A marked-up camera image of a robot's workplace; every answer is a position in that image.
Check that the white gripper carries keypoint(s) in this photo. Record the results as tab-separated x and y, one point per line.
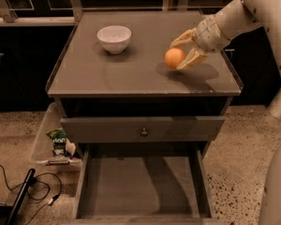
210	35

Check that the orange fruit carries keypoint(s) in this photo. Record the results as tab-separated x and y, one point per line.
173	57

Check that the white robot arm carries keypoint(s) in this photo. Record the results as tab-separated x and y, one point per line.
238	17

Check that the top drawer front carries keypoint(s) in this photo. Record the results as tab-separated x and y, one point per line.
127	129

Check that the grey drawer cabinet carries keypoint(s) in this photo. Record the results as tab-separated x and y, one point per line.
91	82

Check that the round metal drawer knob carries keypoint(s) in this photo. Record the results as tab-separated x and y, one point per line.
144	132

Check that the open middle drawer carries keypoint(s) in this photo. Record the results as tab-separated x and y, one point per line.
143	184

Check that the white ceramic bowl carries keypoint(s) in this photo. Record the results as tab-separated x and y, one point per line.
115	38

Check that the green snack bag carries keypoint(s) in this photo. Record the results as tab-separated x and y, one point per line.
59	141

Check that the clear plastic storage bin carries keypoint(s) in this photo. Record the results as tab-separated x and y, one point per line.
42	148

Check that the black bar on floor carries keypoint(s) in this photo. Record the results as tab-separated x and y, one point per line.
19	199

